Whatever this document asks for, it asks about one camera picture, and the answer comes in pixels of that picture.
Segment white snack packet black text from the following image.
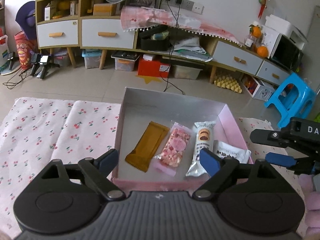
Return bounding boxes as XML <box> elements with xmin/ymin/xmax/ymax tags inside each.
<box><xmin>213</xmin><ymin>140</ymin><xmax>251</xmax><ymax>164</ymax></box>

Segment white chocolate pie packet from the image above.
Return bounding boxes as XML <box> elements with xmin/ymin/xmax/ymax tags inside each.
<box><xmin>185</xmin><ymin>120</ymin><xmax>217</xmax><ymax>177</ymax></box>

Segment gold foil snack bar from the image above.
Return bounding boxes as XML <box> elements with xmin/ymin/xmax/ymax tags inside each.
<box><xmin>125</xmin><ymin>121</ymin><xmax>169</xmax><ymax>172</ymax></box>

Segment pink nougat packet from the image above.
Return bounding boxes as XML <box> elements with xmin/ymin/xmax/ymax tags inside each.
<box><xmin>152</xmin><ymin>122</ymin><xmax>193</xmax><ymax>177</ymax></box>

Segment right hand purple glove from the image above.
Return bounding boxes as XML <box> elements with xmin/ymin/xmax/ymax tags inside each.
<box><xmin>298</xmin><ymin>174</ymin><xmax>319</xmax><ymax>239</ymax></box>

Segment blue plastic stool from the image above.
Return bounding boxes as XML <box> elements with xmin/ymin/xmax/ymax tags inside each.
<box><xmin>264</xmin><ymin>73</ymin><xmax>316</xmax><ymax>128</ymax></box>

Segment pink cardboard box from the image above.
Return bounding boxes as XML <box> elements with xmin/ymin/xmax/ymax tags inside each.
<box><xmin>112</xmin><ymin>88</ymin><xmax>252</xmax><ymax>192</ymax></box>

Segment yellow egg tray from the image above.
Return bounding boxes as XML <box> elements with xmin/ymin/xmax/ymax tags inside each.
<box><xmin>214</xmin><ymin>75</ymin><xmax>242</xmax><ymax>94</ymax></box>

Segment cherry print white blanket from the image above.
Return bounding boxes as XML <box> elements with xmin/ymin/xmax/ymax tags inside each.
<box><xmin>0</xmin><ymin>97</ymin><xmax>311</xmax><ymax>240</ymax></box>

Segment lower orange fruit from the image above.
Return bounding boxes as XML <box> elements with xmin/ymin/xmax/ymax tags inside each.
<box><xmin>257</xmin><ymin>46</ymin><xmax>269</xmax><ymax>58</ymax></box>

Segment orange fruit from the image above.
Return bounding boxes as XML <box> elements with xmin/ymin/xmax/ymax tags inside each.
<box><xmin>249</xmin><ymin>24</ymin><xmax>262</xmax><ymax>38</ymax></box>
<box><xmin>257</xmin><ymin>46</ymin><xmax>269</xmax><ymax>58</ymax></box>

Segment black microwave oven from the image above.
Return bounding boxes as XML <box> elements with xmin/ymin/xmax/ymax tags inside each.
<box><xmin>261</xmin><ymin>25</ymin><xmax>303</xmax><ymax>72</ymax></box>

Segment upper orange fruit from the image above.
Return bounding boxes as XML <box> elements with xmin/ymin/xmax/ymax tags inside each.
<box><xmin>249</xmin><ymin>24</ymin><xmax>262</xmax><ymax>38</ymax></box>

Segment blue lid storage bin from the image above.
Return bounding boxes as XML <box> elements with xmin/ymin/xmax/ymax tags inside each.
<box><xmin>82</xmin><ymin>49</ymin><xmax>102</xmax><ymax>69</ymax></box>

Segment red shoe box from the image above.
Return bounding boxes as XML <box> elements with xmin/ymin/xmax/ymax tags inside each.
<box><xmin>137</xmin><ymin>58</ymin><xmax>170</xmax><ymax>79</ymax></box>

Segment red monkey paper bag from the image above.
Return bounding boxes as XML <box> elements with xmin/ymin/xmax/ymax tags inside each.
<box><xmin>14</xmin><ymin>31</ymin><xmax>37</xmax><ymax>69</ymax></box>

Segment pink fringed cloth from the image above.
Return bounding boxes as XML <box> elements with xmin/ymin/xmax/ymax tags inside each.
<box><xmin>120</xmin><ymin>6</ymin><xmax>241</xmax><ymax>46</ymax></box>

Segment wooden white drawer cabinet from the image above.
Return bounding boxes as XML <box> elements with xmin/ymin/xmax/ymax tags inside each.
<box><xmin>35</xmin><ymin>0</ymin><xmax>289</xmax><ymax>86</ymax></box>

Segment clear orange handle bin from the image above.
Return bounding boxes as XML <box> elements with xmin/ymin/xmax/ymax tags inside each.
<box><xmin>111</xmin><ymin>50</ymin><xmax>140</xmax><ymax>72</ymax></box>

